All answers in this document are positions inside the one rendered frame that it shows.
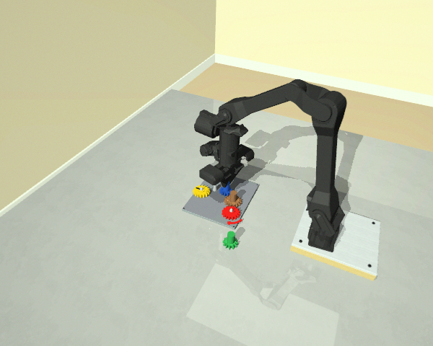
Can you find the green gear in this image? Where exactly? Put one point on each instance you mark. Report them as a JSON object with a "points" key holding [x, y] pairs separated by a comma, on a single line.
{"points": [[230, 241]]}

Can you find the blue gear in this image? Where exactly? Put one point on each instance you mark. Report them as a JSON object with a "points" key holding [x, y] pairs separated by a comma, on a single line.
{"points": [[225, 190]]}

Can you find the yellow gear with black stripe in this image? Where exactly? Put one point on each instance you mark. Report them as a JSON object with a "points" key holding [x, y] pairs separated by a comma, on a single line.
{"points": [[199, 193]]}

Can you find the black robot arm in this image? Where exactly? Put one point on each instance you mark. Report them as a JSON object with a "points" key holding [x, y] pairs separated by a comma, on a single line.
{"points": [[326, 109]]}

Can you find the brown gear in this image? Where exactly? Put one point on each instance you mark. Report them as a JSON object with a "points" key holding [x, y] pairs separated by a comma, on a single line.
{"points": [[232, 199]]}

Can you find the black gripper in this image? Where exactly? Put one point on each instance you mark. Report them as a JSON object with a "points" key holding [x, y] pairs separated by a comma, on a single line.
{"points": [[228, 167]]}

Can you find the red gear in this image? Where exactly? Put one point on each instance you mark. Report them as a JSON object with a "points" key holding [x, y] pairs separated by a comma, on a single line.
{"points": [[230, 215]]}

